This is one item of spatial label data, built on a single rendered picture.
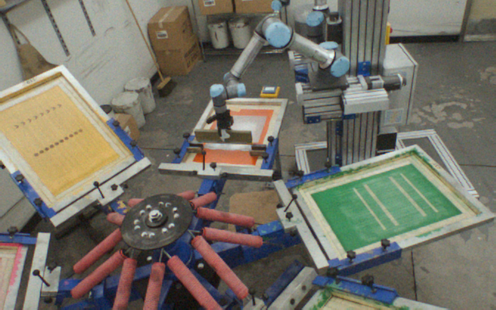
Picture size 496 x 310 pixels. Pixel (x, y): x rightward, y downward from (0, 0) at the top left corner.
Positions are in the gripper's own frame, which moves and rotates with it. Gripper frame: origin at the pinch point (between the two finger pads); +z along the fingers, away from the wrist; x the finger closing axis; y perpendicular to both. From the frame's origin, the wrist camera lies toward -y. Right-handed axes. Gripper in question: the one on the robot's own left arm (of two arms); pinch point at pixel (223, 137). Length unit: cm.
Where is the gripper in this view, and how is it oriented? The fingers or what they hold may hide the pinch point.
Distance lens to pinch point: 233.3
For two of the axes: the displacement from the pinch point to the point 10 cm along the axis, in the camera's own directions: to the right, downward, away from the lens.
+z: 1.4, 7.8, 6.1
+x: 2.4, -6.2, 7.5
